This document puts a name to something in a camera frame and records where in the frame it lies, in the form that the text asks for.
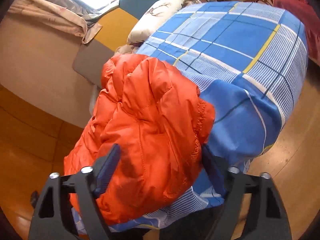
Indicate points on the white patterned pillow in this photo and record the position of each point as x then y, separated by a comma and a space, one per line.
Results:
156, 16

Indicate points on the red ruffled bedspread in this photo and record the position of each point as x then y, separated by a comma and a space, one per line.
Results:
303, 10

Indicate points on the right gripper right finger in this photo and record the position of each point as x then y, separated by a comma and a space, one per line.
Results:
266, 217

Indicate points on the wooden wardrobe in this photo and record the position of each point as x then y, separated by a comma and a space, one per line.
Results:
33, 145

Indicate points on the grey yellow blue headboard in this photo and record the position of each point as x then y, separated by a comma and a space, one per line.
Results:
116, 24

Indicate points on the pink patterned curtain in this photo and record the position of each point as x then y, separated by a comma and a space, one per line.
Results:
74, 17

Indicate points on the orange quilted down jacket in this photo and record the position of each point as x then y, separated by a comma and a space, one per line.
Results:
158, 119

